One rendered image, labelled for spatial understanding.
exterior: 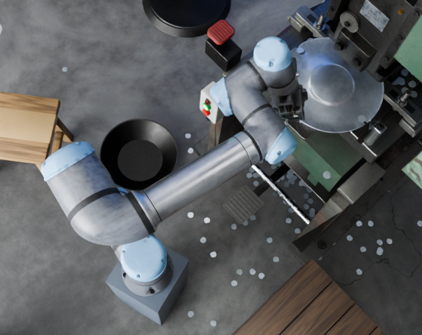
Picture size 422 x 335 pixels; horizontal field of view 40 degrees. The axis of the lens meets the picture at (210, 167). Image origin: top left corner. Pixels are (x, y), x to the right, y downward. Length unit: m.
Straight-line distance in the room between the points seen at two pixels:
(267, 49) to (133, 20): 1.45
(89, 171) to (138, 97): 1.29
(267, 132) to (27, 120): 1.09
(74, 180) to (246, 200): 1.06
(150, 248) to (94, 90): 1.09
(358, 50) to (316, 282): 0.77
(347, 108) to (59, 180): 0.81
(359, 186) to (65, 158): 0.86
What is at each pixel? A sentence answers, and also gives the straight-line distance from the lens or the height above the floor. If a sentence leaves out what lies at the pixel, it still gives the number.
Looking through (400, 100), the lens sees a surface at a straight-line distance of 1.70.
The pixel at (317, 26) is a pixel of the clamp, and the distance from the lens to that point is 1.76.
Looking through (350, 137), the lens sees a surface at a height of 0.68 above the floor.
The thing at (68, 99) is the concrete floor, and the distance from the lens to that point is 2.48.
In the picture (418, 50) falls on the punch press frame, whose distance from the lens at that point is 1.34.
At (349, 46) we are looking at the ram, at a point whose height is 0.95.
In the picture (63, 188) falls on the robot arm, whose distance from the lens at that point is 1.19.
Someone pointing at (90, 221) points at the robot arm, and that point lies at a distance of 1.16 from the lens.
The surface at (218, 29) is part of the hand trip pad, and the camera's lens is 1.71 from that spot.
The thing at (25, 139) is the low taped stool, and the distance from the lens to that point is 2.08.
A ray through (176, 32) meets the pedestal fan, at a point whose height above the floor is 0.02.
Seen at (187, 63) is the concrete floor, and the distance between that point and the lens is 2.52.
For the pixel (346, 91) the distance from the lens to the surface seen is 1.64.
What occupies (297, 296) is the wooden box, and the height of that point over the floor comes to 0.35.
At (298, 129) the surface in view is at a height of 0.78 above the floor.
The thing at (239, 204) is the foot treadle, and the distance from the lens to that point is 2.12.
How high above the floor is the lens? 2.19
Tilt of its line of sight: 70 degrees down
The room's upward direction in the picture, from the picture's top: 9 degrees clockwise
